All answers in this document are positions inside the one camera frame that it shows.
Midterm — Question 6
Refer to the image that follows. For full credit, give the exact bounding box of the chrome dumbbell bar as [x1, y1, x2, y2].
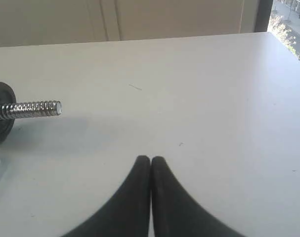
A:
[0, 100, 62, 120]

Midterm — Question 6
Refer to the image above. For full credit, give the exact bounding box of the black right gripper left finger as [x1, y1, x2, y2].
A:
[65, 156, 150, 237]

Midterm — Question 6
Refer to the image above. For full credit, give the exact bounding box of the black window frame post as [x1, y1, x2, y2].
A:
[254, 0, 273, 33]

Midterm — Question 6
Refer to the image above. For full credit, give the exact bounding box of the black right inner weight plate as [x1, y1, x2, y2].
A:
[0, 82, 16, 143]

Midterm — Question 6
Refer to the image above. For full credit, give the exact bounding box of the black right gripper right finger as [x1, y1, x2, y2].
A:
[151, 157, 235, 237]

